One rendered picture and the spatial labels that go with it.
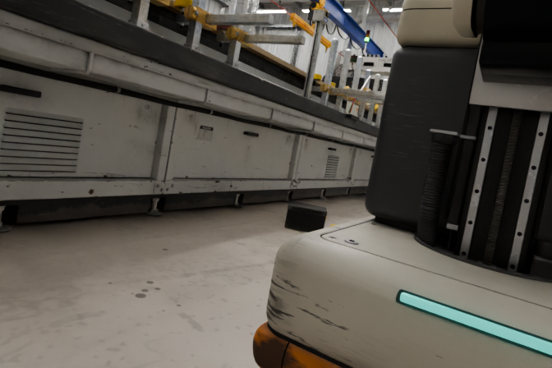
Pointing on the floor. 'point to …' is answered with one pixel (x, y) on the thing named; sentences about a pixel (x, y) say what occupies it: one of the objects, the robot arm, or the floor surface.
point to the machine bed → (149, 135)
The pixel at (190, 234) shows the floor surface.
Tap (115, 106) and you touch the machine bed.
